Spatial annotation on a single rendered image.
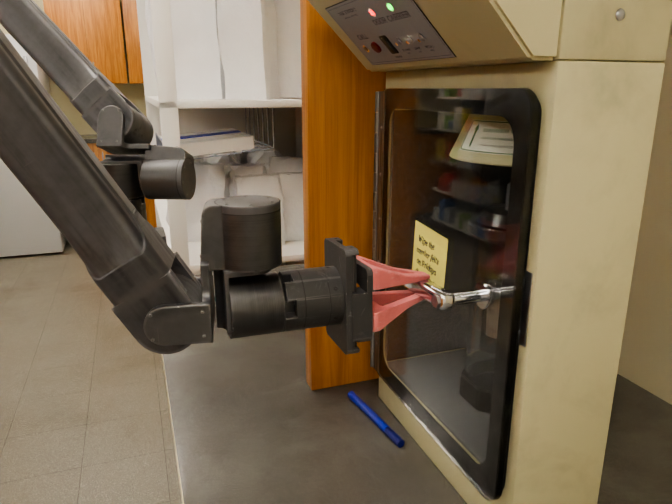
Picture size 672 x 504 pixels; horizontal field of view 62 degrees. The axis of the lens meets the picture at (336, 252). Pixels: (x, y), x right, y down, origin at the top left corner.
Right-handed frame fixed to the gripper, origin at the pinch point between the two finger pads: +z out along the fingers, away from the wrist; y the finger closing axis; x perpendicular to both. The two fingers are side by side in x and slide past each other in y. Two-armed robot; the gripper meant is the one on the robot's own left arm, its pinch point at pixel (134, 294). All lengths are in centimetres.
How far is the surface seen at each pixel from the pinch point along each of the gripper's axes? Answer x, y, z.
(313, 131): -9.7, 25.2, -23.4
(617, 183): -47, 41, -21
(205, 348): 11.3, 10.7, 15.7
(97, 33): 475, -11, -79
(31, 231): 443, -81, 84
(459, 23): -41, 28, -34
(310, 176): -9.6, 24.6, -17.3
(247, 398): -8.2, 14.3, 15.9
